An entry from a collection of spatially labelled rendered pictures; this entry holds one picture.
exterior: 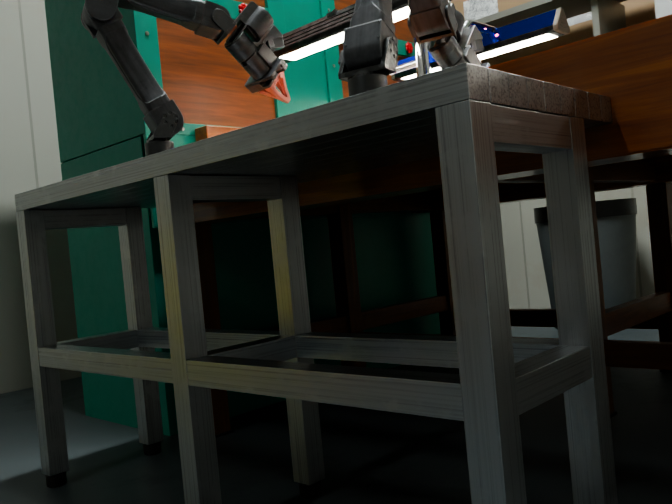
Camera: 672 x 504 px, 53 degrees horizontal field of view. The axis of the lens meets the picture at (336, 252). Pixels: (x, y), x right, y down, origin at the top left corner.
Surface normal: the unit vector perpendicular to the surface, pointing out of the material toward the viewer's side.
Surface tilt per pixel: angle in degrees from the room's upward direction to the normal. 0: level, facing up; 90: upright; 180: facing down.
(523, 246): 90
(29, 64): 90
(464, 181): 90
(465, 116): 90
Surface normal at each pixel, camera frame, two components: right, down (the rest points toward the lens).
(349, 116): -0.68, 0.07
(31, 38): 0.73, -0.06
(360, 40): -0.49, -0.26
